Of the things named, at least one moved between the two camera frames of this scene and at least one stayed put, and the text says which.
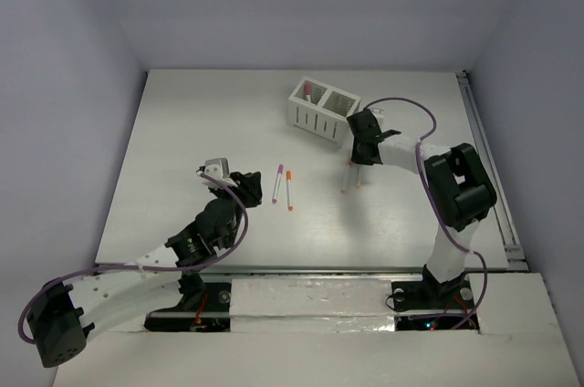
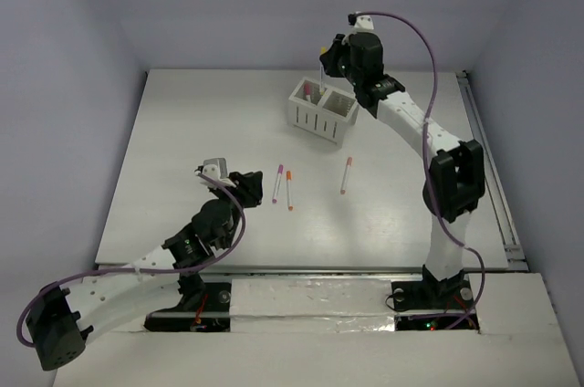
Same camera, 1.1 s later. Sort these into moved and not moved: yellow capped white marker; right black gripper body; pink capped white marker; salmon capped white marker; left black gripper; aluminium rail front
Moved: yellow capped white marker; right black gripper body
Not moved: left black gripper; pink capped white marker; aluminium rail front; salmon capped white marker
